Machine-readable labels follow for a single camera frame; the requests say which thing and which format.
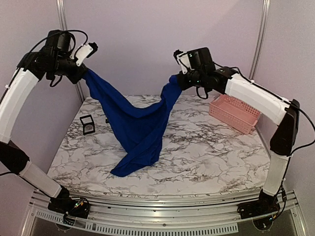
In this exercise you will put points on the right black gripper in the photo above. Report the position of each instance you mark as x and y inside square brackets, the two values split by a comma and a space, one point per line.
[183, 80]

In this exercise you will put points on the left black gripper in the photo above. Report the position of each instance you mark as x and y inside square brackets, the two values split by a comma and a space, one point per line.
[75, 77]

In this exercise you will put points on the blue printed t-shirt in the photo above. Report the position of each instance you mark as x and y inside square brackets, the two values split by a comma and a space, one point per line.
[139, 130]

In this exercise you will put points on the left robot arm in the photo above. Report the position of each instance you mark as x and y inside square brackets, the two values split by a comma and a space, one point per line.
[60, 54]

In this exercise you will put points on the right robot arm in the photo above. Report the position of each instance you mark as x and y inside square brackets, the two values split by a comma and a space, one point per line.
[198, 70]

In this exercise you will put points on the pink plastic basket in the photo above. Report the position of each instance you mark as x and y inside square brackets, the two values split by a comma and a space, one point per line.
[235, 113]

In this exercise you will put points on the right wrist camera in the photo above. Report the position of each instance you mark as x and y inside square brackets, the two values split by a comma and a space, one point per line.
[183, 61]

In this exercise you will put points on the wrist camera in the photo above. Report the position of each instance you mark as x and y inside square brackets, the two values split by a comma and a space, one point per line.
[83, 52]
[183, 61]

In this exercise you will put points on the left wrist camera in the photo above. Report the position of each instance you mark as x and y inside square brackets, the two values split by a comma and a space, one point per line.
[83, 52]

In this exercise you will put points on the right aluminium frame post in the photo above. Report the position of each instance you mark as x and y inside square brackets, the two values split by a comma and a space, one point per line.
[261, 34]

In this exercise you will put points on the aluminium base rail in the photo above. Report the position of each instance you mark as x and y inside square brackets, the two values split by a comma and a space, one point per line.
[164, 215]

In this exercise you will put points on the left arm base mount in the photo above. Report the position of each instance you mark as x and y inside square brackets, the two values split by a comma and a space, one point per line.
[76, 207]

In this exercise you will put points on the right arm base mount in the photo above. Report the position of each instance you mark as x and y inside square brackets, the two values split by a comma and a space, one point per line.
[258, 207]

